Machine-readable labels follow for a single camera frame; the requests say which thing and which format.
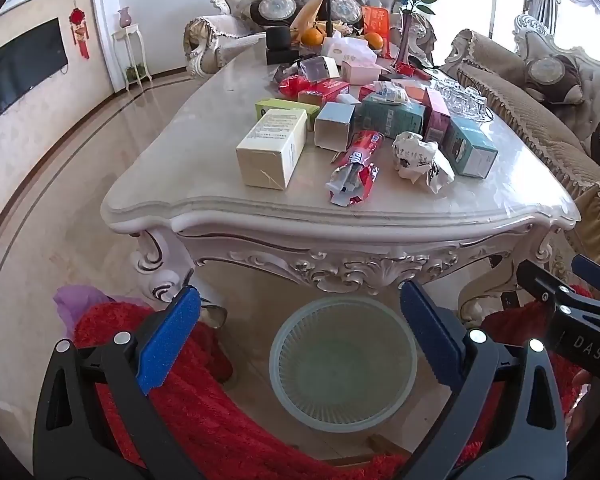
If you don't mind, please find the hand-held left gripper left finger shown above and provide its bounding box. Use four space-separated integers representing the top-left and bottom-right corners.
32 285 202 480

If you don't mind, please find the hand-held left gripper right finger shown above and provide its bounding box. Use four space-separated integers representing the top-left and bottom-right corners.
400 280 568 480

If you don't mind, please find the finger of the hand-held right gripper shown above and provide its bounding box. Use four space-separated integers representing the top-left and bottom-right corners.
516 259 583 313
571 254 600 292

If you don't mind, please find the pale green plastic basket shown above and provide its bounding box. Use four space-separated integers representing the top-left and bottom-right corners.
269 296 418 431

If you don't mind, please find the teal cartoon print box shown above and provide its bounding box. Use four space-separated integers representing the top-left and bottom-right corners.
442 117 498 180

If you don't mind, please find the red snack wrapper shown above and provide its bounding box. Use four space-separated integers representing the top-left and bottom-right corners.
325 130 385 208

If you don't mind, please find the pink cardboard box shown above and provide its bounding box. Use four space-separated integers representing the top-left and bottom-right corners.
422 89 452 143

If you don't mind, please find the green cardboard box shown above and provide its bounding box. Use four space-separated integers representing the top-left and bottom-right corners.
254 98 321 131

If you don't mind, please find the red and white box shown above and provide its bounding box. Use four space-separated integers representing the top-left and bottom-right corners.
297 80 351 107

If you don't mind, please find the purple plastic bag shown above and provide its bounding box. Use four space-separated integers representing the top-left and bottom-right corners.
54 285 131 341

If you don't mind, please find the person's left leg red fleece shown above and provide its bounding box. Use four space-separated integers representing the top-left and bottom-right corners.
74 301 408 480

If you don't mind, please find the wooden stool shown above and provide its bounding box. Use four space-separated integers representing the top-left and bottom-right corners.
300 430 416 468

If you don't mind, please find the ornate beige fringed sofa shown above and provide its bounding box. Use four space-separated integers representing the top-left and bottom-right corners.
440 12 600 281

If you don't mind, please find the ornate cream coffee table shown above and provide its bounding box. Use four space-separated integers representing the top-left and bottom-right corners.
101 42 581 333

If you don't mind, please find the crumpled white paper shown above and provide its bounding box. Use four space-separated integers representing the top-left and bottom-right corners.
392 131 456 195

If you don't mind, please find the cream cardboard box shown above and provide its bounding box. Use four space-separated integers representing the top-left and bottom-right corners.
236 108 308 191

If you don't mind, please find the large teal cardboard box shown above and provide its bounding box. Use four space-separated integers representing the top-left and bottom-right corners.
352 96 427 140

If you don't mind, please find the open white blue box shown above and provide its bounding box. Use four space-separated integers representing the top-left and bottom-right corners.
313 102 356 152

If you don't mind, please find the crumpled clear plastic packet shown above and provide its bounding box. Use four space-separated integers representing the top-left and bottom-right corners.
370 81 408 106

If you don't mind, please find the small red packet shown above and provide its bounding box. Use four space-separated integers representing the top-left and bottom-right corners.
395 62 431 81

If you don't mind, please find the pale pink box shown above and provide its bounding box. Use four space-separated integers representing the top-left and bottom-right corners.
340 60 391 84

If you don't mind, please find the grey white curtain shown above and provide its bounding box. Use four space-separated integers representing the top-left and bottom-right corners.
522 0 600 36

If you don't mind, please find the purple glass vase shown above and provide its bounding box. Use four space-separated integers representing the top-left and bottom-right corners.
396 10 417 63

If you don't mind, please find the shiny red plastic bag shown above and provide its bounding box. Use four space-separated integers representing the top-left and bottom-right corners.
278 75 311 98

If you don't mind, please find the clear plastic box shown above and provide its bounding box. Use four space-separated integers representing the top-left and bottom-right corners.
299 56 341 82

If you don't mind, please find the white tissue box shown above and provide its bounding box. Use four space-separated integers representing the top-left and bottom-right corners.
321 36 376 67

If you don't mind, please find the orange red carton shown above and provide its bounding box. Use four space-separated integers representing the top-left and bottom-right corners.
361 6 392 58

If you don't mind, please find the white side table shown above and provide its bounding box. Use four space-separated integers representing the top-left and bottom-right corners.
111 24 152 92

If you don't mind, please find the black cylinder speaker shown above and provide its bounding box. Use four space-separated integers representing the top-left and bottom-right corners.
266 27 292 51

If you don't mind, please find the ornate beige tufted sofa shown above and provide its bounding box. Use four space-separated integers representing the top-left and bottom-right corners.
184 0 461 78

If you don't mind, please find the yellow paper bag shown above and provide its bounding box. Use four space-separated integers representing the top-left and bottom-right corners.
290 0 327 41

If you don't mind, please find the black tripod pole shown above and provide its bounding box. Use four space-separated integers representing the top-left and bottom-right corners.
312 0 342 38

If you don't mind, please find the wall television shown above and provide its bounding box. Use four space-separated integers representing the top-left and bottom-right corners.
0 17 70 122

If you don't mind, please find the red knot wall ornament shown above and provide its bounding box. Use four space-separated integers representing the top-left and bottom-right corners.
69 6 91 61

